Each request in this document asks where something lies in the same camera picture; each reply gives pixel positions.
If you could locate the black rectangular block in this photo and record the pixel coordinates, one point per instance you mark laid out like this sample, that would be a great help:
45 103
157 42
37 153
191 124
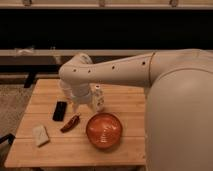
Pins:
59 111

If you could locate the white rectangular sponge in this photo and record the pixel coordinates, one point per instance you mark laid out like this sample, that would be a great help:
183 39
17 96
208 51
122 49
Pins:
41 136

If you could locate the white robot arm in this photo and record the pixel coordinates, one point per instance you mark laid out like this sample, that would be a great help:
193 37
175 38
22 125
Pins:
179 101

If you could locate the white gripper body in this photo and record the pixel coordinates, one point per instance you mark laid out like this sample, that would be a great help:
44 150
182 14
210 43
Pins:
79 94

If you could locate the orange ceramic bowl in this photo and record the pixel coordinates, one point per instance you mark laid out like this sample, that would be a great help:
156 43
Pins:
104 130

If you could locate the black object at left edge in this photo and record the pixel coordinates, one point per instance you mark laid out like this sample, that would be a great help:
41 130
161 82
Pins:
9 138

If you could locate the crumpled clear plastic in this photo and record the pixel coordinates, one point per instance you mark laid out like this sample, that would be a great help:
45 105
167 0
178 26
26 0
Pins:
24 51

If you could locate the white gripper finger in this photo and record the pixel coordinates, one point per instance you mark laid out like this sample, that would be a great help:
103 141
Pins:
98 99
75 107

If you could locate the wooden table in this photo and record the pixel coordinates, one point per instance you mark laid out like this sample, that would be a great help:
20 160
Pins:
73 148

